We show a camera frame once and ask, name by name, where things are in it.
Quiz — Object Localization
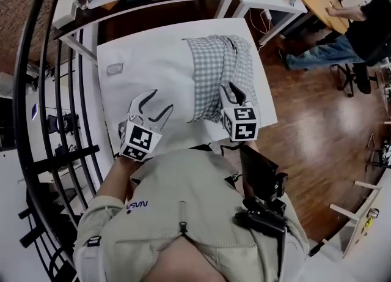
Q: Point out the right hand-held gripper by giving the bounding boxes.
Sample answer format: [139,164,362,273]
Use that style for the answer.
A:
[219,81,260,143]

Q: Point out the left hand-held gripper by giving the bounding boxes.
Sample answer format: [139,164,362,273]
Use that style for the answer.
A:
[117,88,175,163]

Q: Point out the grey checked pillowcase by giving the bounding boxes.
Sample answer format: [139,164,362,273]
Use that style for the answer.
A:
[182,34,260,124]

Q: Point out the white pillow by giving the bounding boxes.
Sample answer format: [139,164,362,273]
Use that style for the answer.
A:
[100,39,214,150]

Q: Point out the person's left forearm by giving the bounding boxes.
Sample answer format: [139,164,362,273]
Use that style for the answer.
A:
[96,155,144,202]

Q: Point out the person's right forearm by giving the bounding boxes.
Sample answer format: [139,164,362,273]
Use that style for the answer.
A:
[239,139,260,155]

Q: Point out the person's beige vest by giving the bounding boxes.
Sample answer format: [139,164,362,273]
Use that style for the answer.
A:
[73,149,311,282]

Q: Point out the black metal railing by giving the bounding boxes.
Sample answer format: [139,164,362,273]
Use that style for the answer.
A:
[12,0,106,282]

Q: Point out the dark-top table white legs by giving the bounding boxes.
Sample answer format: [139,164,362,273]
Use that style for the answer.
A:
[53,0,241,67]

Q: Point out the black office chair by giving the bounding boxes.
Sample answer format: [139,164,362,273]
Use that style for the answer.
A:
[331,39,391,98]

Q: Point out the white box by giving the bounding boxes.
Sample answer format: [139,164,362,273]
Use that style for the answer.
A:
[51,0,77,30]

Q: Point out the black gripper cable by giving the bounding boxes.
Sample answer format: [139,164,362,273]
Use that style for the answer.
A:
[219,141,244,156]

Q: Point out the white cable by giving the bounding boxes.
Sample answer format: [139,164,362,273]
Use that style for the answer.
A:
[249,8,272,54]

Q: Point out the black clamp mount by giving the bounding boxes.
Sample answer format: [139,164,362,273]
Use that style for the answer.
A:
[233,198,290,239]

